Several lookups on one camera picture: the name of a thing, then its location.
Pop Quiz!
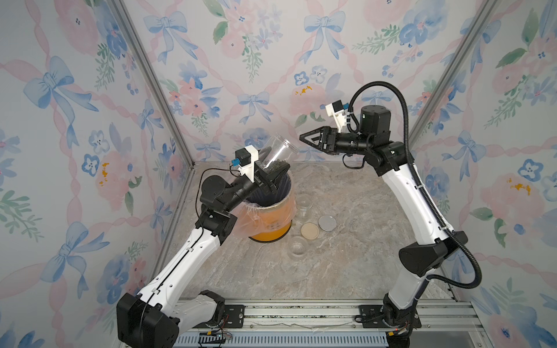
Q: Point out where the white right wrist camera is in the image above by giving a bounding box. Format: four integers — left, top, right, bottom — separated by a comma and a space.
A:
325, 100, 350, 133

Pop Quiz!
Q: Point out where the right aluminium corner post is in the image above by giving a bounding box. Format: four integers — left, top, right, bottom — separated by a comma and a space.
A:
408, 0, 500, 149

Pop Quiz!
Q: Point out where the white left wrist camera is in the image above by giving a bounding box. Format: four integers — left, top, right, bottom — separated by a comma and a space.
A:
232, 145, 259, 183

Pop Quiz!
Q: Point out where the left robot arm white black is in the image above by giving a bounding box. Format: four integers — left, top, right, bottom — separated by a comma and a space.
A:
116, 146, 290, 347

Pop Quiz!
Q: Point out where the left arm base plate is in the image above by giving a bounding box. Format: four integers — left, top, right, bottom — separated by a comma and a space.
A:
215, 304, 246, 329

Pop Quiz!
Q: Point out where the orange trash bin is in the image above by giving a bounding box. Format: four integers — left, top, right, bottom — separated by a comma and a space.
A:
243, 167, 297, 243

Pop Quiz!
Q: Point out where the beige jar lid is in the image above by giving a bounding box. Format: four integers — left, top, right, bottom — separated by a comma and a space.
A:
300, 223, 320, 241

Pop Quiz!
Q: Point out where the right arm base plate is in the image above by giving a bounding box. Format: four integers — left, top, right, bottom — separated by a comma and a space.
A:
354, 304, 422, 330

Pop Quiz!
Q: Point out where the glass jar with tea leaves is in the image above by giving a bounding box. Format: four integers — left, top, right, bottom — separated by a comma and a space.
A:
295, 194, 313, 220

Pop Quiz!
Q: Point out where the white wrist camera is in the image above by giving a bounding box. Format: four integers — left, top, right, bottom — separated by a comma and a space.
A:
325, 100, 350, 133
232, 145, 259, 183

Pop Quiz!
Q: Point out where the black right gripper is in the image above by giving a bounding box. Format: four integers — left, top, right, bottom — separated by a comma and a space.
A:
303, 127, 374, 158

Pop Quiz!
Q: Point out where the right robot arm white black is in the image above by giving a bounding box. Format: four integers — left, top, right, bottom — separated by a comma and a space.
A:
300, 105, 468, 328

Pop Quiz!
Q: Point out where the grey metal jar lid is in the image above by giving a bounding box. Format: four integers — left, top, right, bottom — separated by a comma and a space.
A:
318, 215, 338, 232

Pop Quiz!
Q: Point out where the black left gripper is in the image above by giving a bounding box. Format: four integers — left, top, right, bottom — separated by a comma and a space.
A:
225, 151, 288, 216

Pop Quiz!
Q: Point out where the aluminium corner post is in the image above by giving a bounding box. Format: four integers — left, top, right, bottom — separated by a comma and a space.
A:
408, 0, 500, 149
107, 0, 194, 170

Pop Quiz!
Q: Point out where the aluminium frame rail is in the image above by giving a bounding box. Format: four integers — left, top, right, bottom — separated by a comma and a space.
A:
172, 300, 494, 347

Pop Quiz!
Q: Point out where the black corrugated cable conduit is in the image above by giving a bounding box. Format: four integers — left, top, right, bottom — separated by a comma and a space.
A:
347, 81, 483, 290

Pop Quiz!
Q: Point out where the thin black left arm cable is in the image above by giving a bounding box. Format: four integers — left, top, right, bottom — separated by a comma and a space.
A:
194, 167, 238, 218

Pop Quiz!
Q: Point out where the left aluminium corner post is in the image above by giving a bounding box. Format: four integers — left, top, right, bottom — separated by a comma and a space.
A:
107, 0, 194, 170

